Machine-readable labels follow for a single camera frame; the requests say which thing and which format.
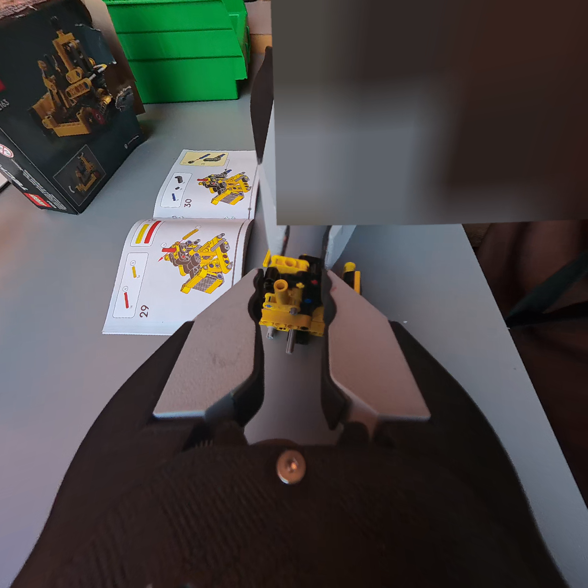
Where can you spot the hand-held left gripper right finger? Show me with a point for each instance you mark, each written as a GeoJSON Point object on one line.
{"type": "Point", "coordinates": [372, 363]}

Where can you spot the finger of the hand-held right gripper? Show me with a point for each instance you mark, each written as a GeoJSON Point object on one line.
{"type": "Point", "coordinates": [266, 183]}
{"type": "Point", "coordinates": [340, 241]}

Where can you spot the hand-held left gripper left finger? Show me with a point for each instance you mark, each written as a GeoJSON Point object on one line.
{"type": "Point", "coordinates": [211, 353]}

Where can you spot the yellow black lego model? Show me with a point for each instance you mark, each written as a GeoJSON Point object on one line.
{"type": "Point", "coordinates": [294, 317]}

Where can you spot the small yellow black lego piece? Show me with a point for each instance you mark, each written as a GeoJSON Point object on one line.
{"type": "Point", "coordinates": [351, 275]}

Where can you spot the lego instruction booklet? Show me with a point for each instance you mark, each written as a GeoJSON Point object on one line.
{"type": "Point", "coordinates": [183, 275]}

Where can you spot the dark lego set box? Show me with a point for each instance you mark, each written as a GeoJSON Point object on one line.
{"type": "Point", "coordinates": [69, 115]}

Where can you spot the green storage bin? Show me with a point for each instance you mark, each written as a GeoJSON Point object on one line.
{"type": "Point", "coordinates": [183, 82]}
{"type": "Point", "coordinates": [174, 13]}
{"type": "Point", "coordinates": [183, 46]}

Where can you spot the person's brown clothing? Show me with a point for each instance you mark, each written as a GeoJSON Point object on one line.
{"type": "Point", "coordinates": [551, 436]}

